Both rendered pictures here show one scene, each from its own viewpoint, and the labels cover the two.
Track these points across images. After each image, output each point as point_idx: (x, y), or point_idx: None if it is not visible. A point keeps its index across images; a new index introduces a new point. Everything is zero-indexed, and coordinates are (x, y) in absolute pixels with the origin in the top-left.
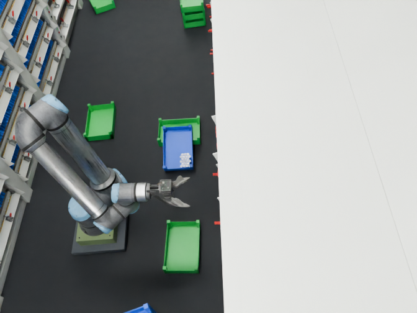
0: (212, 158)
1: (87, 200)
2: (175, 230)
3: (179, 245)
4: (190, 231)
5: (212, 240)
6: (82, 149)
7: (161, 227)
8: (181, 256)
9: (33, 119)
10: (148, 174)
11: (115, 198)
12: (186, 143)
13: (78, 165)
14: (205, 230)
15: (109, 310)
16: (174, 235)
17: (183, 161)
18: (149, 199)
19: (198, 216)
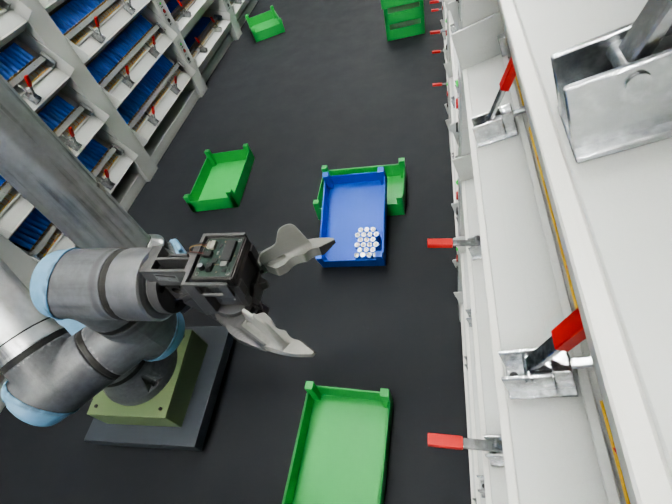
0: None
1: None
2: (329, 408)
3: (332, 453)
4: (366, 416)
5: (423, 449)
6: (20, 150)
7: (296, 397)
8: (334, 489)
9: None
10: (288, 273)
11: (39, 300)
12: (372, 209)
13: (36, 208)
14: (406, 419)
15: None
16: (323, 421)
17: (363, 245)
18: (162, 310)
19: (388, 377)
